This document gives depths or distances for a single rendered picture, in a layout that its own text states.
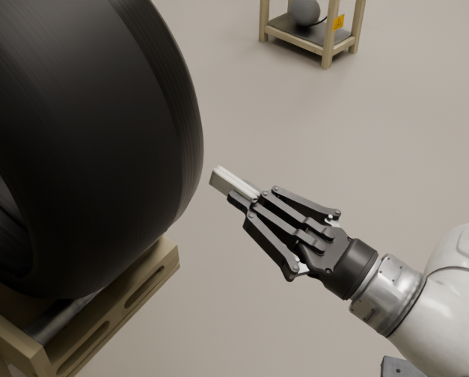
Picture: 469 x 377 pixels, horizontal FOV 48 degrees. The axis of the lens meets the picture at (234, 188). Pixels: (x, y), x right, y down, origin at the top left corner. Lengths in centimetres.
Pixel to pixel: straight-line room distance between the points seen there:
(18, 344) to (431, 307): 62
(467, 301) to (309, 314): 143
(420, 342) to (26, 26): 57
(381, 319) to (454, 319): 8
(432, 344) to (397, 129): 246
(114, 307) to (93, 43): 53
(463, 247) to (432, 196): 190
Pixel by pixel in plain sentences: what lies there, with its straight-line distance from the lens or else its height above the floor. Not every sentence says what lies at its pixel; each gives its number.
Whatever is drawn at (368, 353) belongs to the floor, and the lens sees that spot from 201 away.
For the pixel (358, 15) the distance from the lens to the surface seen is 365.
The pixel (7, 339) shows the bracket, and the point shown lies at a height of 95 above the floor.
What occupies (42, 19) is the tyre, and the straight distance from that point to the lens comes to 67.
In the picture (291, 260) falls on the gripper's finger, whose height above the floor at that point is 119.
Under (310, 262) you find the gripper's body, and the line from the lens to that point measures 65.
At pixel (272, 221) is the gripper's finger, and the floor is 121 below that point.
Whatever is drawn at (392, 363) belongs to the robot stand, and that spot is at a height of 65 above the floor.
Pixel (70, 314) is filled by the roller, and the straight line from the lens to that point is 98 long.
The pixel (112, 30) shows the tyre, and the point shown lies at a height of 139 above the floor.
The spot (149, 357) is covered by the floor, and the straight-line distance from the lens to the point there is 197.
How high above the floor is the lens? 168
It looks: 42 degrees down
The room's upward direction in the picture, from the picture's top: straight up
